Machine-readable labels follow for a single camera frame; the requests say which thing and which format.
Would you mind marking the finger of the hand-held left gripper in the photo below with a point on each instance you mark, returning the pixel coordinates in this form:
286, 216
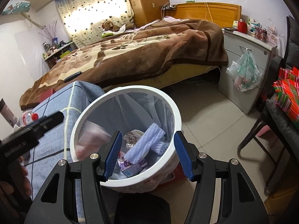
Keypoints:
50, 120

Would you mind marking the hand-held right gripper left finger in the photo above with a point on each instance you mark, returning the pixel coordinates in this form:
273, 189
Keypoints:
112, 154

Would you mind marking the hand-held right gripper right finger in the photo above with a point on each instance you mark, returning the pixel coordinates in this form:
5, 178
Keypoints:
184, 154

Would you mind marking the clear plastic bottle red label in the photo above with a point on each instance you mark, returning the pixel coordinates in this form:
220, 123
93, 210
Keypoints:
29, 119

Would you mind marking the purple milk carton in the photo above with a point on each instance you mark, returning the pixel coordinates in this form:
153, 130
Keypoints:
130, 168

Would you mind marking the pink milk carton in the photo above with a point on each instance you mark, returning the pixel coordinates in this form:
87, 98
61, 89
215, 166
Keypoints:
91, 142

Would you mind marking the short white foam net sleeve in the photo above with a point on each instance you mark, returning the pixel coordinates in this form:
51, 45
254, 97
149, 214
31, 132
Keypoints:
161, 148

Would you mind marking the doodle patterned paper cup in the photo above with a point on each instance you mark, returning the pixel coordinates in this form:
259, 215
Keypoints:
133, 138

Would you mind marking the long white foam net sleeve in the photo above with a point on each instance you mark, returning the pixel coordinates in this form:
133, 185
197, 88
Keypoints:
142, 144

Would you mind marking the white round trash bin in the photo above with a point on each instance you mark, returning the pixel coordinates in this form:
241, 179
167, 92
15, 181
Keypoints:
130, 88

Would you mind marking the person's left hand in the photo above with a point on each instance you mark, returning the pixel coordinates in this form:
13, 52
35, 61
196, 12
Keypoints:
24, 172

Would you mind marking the red flat box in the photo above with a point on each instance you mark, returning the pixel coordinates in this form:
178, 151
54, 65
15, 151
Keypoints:
48, 95

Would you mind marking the blue checked tablecloth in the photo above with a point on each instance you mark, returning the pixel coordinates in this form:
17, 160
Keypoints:
77, 93

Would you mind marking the black phone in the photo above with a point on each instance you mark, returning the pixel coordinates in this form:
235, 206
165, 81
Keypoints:
72, 76

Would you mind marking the cluttered low shelf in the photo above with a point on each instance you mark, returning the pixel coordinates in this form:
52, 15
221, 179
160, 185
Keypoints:
58, 53

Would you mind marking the yellow bed base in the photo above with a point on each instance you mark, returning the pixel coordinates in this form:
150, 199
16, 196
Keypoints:
186, 74

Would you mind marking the grey bedside cabinet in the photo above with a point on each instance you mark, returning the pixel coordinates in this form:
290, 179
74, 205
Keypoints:
245, 102

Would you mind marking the pink slipper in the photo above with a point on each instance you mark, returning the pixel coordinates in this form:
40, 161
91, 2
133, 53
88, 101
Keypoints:
262, 130

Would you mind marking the dried branch bouquet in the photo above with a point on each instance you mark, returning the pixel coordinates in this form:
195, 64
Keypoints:
52, 30

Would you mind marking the wrapped air conditioner pipe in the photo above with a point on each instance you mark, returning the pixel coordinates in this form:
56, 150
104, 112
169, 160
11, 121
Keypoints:
32, 21

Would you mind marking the black chair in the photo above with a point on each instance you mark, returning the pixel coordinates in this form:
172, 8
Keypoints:
280, 121

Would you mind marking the green printed plastic bag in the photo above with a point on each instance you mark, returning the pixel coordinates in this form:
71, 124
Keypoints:
245, 72

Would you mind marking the green tissue box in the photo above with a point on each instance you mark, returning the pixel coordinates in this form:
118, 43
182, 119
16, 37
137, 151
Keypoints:
107, 34

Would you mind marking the brown teddy bear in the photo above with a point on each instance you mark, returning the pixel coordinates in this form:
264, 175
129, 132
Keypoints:
109, 25

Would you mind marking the brown printed blanket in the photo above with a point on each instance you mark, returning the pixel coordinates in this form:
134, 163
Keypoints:
140, 44

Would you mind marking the heart patterned curtain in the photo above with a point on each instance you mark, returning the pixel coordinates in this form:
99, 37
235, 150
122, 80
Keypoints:
93, 9

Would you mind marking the covered air conditioner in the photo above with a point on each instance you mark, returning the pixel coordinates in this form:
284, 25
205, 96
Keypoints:
16, 5

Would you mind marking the red plaid bag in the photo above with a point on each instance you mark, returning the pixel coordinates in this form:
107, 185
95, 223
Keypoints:
288, 93

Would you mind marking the dark phone on cabinet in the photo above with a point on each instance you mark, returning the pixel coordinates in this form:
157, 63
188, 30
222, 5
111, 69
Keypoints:
230, 28

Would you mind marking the pink pillow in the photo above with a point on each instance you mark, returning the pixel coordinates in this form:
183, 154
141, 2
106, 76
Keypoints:
172, 18

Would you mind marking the red jar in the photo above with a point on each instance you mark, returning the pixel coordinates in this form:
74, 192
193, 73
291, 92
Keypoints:
242, 26

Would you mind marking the patterned small box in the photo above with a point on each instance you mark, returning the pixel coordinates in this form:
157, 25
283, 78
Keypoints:
261, 33

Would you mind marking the wooden bed headboard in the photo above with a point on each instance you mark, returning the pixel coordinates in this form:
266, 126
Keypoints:
222, 11

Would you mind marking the power strip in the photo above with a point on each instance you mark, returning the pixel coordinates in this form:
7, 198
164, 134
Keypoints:
169, 6

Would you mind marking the pink tissue pack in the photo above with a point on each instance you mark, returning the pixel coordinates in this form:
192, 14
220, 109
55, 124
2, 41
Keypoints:
273, 33

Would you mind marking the wooden wardrobe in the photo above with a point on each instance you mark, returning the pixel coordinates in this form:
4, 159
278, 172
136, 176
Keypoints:
144, 2

